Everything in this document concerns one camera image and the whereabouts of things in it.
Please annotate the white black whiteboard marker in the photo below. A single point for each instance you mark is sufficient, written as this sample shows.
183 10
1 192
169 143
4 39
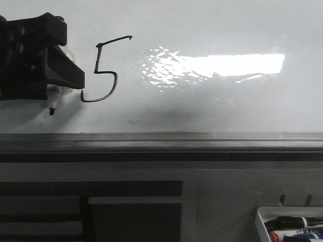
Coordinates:
54 92

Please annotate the black capped marker in tray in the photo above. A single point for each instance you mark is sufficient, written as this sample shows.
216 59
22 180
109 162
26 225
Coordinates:
289 222

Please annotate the dark slatted rack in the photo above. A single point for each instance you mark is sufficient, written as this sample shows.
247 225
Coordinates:
60 211

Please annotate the blue marker in tray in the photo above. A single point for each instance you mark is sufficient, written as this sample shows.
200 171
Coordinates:
302 239

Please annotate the white marker tray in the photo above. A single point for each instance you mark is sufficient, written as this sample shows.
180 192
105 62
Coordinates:
265 214

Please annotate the red capped marker in tray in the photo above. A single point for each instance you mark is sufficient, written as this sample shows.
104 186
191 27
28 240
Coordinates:
310 233

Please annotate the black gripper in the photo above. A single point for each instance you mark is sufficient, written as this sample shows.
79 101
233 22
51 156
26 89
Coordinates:
26 45

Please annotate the white whiteboard with frame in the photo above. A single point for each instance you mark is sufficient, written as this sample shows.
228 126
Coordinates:
193 76

